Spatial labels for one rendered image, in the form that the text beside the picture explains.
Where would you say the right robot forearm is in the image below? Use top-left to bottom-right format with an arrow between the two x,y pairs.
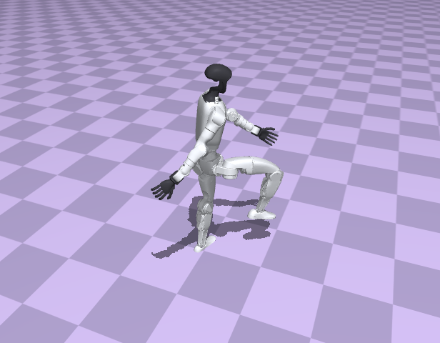
172,145 -> 206,182

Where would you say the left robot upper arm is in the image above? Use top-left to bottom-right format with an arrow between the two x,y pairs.
205,89 -> 238,121

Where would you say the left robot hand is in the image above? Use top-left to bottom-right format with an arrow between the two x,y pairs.
251,125 -> 278,146

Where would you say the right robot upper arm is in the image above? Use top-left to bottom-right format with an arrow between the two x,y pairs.
194,106 -> 226,157

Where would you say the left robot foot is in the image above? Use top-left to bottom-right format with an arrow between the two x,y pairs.
194,235 -> 216,252

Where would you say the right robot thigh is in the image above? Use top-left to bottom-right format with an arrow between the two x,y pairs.
216,156 -> 281,179

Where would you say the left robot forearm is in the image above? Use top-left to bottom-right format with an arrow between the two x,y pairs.
234,112 -> 260,135

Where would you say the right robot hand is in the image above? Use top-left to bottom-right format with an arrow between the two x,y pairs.
151,170 -> 184,200

